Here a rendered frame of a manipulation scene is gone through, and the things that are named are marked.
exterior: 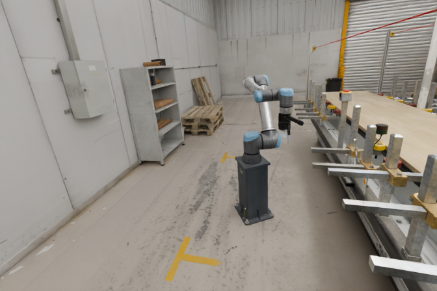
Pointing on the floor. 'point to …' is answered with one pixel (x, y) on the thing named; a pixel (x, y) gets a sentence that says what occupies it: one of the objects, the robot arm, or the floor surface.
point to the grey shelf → (136, 101)
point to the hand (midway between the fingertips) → (288, 139)
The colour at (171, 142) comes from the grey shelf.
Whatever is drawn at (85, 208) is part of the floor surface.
